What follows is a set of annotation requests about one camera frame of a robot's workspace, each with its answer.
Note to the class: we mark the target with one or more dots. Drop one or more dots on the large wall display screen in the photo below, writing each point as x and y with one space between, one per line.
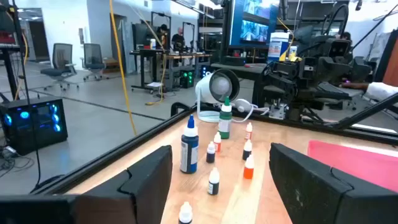
253 21

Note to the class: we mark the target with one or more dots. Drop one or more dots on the black standing desk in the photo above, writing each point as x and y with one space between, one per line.
174 56

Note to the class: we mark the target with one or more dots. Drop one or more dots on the white bottle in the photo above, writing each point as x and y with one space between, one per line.
185 213

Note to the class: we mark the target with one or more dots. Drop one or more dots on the small black food coloring bottle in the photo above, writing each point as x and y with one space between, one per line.
247 151
213 183

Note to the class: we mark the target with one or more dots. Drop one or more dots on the black computer with green lights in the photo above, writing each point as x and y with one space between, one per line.
187 79

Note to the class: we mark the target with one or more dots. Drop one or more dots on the small red food coloring bottle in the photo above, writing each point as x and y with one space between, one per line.
248 132
217 143

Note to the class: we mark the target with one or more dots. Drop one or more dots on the small orange food coloring bottle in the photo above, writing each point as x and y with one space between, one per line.
248 169

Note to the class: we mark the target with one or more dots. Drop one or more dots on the person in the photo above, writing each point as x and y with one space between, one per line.
162 34
178 39
345 35

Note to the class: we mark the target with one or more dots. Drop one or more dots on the large green food coloring bottle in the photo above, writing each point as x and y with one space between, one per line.
224 124

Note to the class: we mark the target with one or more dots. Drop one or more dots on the red tool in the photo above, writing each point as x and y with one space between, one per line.
255 65

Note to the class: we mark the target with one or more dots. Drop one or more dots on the black computer with blue lights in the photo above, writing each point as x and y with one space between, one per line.
31 124

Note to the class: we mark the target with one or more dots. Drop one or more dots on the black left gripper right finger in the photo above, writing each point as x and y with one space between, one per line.
311 199

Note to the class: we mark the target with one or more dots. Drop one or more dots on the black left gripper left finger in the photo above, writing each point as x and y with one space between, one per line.
136 199

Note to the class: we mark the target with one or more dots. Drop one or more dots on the black equipment stand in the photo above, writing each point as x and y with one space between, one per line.
6 21

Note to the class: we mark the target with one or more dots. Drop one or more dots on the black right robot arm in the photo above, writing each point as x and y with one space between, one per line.
289 90

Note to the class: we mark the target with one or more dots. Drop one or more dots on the pink translucent plastic bin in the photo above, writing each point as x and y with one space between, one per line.
357 161

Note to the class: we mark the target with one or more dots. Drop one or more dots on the black aluminium table frame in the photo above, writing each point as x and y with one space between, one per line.
109 154

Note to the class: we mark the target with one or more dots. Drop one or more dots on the dark grey side desk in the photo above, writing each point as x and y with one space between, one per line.
230 70

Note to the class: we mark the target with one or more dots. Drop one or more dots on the grey mesh office chair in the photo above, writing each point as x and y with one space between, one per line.
59 62
93 59

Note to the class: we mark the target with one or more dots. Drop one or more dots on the white and blue canister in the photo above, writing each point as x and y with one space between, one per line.
278 46

